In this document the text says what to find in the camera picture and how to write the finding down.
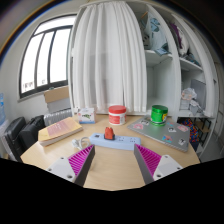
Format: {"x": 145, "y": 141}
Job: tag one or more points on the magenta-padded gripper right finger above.
{"x": 166, "y": 165}

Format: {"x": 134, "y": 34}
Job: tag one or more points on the dark-framed window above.
{"x": 46, "y": 56}

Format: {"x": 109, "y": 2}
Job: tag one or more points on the orange-red charger block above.
{"x": 109, "y": 133}

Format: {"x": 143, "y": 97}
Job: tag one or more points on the white shelf unit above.
{"x": 160, "y": 86}

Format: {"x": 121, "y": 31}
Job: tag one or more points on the green metal tin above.
{"x": 159, "y": 115}

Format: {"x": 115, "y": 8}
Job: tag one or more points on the light blue power strip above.
{"x": 126, "y": 142}

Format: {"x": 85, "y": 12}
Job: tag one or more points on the tan and pink book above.
{"x": 60, "y": 130}

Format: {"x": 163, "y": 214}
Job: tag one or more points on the grey box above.
{"x": 58, "y": 105}

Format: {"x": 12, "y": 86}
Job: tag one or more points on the white jar with red lid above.
{"x": 117, "y": 116}

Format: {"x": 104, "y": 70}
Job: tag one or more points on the black suitcase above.
{"x": 12, "y": 135}

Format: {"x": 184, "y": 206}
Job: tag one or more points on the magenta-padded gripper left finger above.
{"x": 63, "y": 167}

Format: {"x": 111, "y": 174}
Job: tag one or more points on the multicoloured patterned bag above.
{"x": 191, "y": 130}

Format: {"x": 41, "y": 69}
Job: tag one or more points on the silver laptop with stickers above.
{"x": 160, "y": 131}

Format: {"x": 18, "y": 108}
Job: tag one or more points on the white curtain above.
{"x": 106, "y": 56}

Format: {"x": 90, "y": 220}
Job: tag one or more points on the black bag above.
{"x": 30, "y": 131}

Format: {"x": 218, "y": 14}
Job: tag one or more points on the brown cardboard box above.
{"x": 56, "y": 94}

